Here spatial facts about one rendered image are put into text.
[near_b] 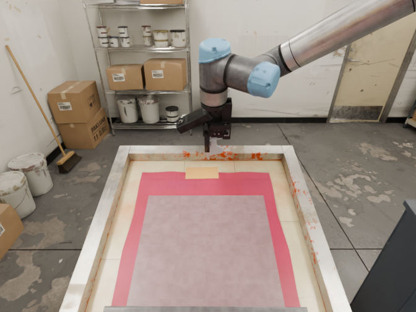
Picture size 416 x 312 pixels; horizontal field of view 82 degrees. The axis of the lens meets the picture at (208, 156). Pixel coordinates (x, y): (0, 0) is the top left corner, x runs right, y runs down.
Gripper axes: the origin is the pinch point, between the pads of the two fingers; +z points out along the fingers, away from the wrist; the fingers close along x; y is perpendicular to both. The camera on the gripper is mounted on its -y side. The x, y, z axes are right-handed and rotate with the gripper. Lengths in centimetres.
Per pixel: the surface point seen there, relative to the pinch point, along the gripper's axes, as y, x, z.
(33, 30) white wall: -200, 239, 42
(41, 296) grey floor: -113, -13, 126
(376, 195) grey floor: 176, 85, 153
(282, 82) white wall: 119, 286, 136
